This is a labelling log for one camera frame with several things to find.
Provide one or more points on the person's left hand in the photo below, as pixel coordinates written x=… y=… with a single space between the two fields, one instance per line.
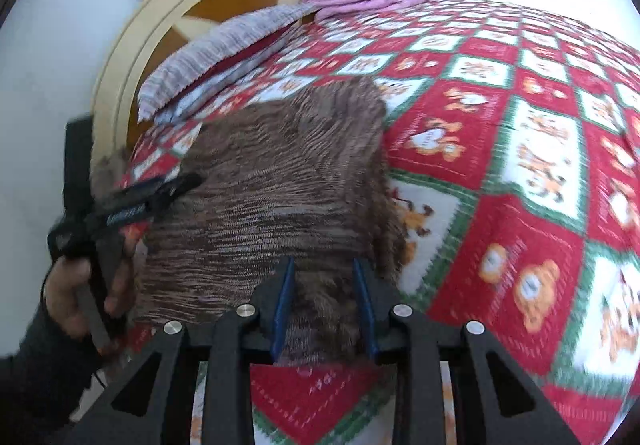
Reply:
x=75 y=289

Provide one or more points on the red patchwork cartoon bedspread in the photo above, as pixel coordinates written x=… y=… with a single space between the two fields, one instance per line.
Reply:
x=513 y=138

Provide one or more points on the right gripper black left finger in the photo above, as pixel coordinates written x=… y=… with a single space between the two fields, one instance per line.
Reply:
x=151 y=401

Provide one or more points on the striped grey pillow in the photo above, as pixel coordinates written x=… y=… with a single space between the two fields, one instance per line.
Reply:
x=218 y=58

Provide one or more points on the brown striped knit sweater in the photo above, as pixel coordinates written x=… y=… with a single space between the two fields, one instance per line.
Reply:
x=301 y=177

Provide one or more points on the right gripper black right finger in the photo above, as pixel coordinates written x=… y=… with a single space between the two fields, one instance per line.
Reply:
x=495 y=400

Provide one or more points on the person's left dark sleeve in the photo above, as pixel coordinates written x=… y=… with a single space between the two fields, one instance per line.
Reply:
x=42 y=383

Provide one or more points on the cream and brown headboard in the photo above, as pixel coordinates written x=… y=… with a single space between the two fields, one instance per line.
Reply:
x=155 y=30

